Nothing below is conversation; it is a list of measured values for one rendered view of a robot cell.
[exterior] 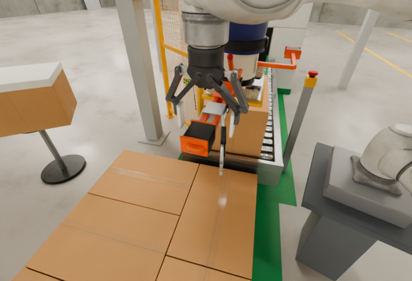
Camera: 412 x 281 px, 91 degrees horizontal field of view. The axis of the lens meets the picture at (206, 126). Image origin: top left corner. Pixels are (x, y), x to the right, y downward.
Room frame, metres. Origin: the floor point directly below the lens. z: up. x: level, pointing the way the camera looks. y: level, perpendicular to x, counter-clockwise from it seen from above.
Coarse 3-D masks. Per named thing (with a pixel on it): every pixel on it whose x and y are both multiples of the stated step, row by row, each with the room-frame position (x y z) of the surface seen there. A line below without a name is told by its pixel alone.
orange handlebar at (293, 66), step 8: (264, 64) 0.99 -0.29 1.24; (272, 64) 0.98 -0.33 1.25; (280, 64) 0.97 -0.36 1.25; (288, 64) 0.96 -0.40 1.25; (296, 64) 0.97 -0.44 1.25; (240, 72) 0.87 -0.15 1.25; (232, 88) 0.70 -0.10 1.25; (216, 96) 0.63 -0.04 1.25; (200, 120) 0.49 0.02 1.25; (216, 120) 0.49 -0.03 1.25; (216, 128) 0.46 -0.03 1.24; (192, 144) 0.38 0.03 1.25; (192, 152) 0.37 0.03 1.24; (200, 152) 0.36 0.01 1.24
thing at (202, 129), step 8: (192, 120) 0.47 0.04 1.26; (192, 128) 0.43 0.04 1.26; (200, 128) 0.43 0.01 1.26; (208, 128) 0.43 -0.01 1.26; (184, 136) 0.40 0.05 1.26; (192, 136) 0.40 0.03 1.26; (200, 136) 0.40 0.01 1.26; (208, 136) 0.40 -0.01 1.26; (184, 144) 0.39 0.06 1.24; (200, 144) 0.38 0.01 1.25; (208, 144) 0.38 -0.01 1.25; (208, 152) 0.38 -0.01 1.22
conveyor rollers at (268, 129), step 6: (264, 72) 2.72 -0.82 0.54; (270, 72) 2.71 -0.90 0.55; (270, 78) 2.53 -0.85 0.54; (270, 84) 2.35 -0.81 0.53; (270, 90) 2.18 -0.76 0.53; (270, 96) 2.01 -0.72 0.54; (270, 102) 1.85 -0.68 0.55; (270, 108) 1.75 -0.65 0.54; (270, 114) 1.65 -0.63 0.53; (270, 120) 1.56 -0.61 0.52; (270, 126) 1.48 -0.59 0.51; (270, 132) 1.39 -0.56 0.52; (270, 138) 1.30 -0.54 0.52; (264, 144) 1.23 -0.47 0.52; (270, 144) 1.22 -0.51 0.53; (264, 150) 1.14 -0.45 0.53; (270, 150) 1.13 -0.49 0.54; (264, 156) 1.06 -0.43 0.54; (270, 156) 1.06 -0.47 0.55
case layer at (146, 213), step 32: (128, 160) 1.02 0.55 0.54; (160, 160) 1.02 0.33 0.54; (96, 192) 0.76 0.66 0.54; (128, 192) 0.76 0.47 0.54; (160, 192) 0.76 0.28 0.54; (192, 192) 0.76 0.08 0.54; (224, 192) 0.76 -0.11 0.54; (256, 192) 0.76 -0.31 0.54; (64, 224) 0.56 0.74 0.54; (96, 224) 0.56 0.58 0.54; (128, 224) 0.56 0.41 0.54; (160, 224) 0.56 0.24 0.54; (192, 224) 0.56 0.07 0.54; (224, 224) 0.56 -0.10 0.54; (32, 256) 0.41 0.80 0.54; (64, 256) 0.41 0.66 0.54; (96, 256) 0.41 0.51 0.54; (128, 256) 0.41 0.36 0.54; (160, 256) 0.41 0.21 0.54; (192, 256) 0.41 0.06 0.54; (224, 256) 0.41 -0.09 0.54
